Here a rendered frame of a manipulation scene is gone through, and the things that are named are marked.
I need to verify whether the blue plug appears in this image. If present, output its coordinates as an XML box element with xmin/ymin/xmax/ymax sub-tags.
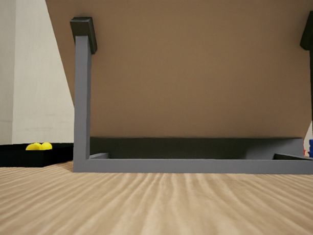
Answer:
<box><xmin>308</xmin><ymin>139</ymin><xmax>313</xmax><ymax>158</ymax></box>

